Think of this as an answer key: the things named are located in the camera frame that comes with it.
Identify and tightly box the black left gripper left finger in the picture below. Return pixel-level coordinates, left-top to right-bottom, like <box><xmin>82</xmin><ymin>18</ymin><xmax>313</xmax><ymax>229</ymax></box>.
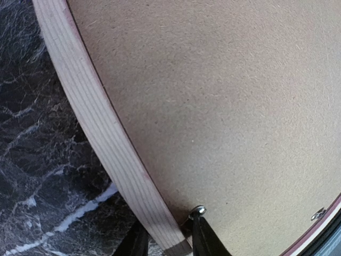
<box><xmin>113</xmin><ymin>220</ymin><xmax>149</xmax><ymax>256</ymax></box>

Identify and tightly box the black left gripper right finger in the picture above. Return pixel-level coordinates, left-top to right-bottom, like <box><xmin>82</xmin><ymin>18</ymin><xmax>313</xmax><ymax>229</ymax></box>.
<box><xmin>192</xmin><ymin>213</ymin><xmax>231</xmax><ymax>256</ymax></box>

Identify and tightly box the brown cardboard backing board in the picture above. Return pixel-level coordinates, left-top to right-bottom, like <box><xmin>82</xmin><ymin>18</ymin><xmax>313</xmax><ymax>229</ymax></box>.
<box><xmin>69</xmin><ymin>1</ymin><xmax>340</xmax><ymax>255</ymax></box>

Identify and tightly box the light wooden picture frame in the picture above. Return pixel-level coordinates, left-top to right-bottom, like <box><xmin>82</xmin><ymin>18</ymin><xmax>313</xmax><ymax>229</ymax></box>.
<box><xmin>33</xmin><ymin>1</ymin><xmax>340</xmax><ymax>255</ymax></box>

